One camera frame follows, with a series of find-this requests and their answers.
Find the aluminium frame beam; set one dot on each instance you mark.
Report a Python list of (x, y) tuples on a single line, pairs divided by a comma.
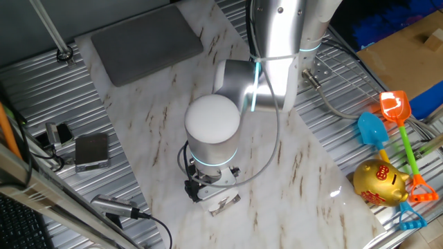
[(34, 193)]

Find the orange toy shovel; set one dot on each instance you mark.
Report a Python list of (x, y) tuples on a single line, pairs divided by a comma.
[(394, 107)]

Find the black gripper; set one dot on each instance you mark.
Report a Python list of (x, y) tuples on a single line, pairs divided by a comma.
[(235, 172)]

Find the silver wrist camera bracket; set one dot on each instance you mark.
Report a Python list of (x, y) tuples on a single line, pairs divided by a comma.
[(218, 186)]

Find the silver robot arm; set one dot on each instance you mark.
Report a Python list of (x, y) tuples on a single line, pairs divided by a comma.
[(211, 138)]

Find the white camera pole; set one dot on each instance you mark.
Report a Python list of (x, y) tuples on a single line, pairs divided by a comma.
[(52, 31)]

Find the golden piggy bank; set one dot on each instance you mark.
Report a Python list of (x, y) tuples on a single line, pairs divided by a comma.
[(379, 183)]

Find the black round wrist camera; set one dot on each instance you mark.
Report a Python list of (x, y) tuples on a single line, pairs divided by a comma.
[(193, 192)]

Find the silver depth camera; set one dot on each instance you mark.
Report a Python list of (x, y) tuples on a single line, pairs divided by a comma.
[(110, 204)]

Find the black keyboard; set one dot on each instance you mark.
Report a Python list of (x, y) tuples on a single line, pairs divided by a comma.
[(17, 224)]

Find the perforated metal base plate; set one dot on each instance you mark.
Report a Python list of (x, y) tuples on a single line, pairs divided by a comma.
[(322, 71)]

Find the large wooden block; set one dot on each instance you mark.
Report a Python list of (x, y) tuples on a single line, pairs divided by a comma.
[(435, 41)]

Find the grey fabric pad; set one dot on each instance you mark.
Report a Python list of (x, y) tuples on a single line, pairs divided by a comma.
[(145, 45)]

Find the orange pole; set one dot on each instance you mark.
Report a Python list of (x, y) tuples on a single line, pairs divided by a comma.
[(7, 131)]

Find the blue toy shovel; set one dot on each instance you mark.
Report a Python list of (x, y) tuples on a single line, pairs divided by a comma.
[(372, 131)]

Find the silver camera mount clamp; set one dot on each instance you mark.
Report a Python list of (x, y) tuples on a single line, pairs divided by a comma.
[(52, 135)]

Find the brown cardboard box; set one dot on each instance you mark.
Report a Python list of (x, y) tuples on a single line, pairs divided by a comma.
[(398, 65)]

